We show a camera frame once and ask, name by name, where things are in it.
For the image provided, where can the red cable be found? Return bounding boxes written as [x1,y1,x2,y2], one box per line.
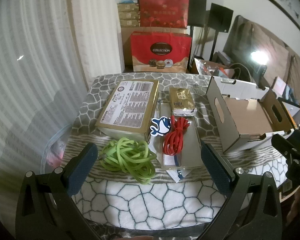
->
[162,116,190,157]

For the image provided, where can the red gift bag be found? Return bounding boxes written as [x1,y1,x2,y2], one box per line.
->
[130,31,192,73]

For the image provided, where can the green cable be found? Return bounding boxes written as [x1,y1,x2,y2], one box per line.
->
[98,137,157,185]

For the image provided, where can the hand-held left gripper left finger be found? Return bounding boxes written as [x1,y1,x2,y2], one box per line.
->
[16,142,103,240]

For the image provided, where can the white curtain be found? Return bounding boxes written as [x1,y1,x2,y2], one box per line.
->
[0,0,123,205]

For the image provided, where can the whale sticker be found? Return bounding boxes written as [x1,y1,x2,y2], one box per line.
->
[149,116,172,137]

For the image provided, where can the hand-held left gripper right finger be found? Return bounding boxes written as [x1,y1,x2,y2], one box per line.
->
[197,142,283,240]

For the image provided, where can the open box of clutter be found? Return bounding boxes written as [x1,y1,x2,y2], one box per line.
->
[191,57,237,78]

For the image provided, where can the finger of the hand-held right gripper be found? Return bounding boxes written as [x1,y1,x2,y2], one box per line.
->
[271,133,298,161]

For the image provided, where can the dark wooden stand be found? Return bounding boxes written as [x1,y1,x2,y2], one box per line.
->
[122,66,190,74]

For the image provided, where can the red floral gift box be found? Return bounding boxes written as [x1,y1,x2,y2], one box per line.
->
[138,0,190,28]

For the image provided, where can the white face mask packet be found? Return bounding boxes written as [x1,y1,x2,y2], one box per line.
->
[147,137,193,182]

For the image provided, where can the small gold packet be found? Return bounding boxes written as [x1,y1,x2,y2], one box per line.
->
[169,87,197,115]

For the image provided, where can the clear phone case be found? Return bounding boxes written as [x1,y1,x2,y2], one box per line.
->
[156,100,203,169]

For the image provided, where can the black music stand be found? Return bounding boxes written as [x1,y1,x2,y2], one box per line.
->
[187,0,207,68]
[206,3,234,60]

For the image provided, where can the brown sofa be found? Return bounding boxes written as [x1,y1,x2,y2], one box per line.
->
[222,15,300,120]

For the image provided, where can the white cardboard box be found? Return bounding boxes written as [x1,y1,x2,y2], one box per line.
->
[206,76,295,154]

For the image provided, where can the large gold box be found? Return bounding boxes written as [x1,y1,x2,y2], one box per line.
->
[95,79,160,144]

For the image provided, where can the clear plastic bin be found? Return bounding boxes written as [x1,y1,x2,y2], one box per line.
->
[40,125,73,175]

